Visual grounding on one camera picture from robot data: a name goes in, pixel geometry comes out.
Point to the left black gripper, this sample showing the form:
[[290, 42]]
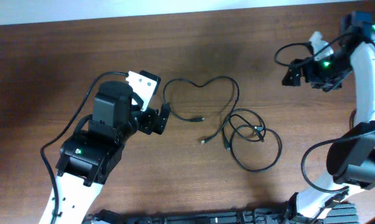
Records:
[[150, 120]]

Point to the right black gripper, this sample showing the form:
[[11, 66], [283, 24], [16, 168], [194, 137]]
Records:
[[308, 74]]

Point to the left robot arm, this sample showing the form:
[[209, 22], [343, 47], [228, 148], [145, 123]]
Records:
[[94, 149]]

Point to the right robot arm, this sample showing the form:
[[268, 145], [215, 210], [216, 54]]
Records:
[[350, 162]]

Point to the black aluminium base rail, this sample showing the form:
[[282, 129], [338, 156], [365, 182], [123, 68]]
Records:
[[224, 216]]

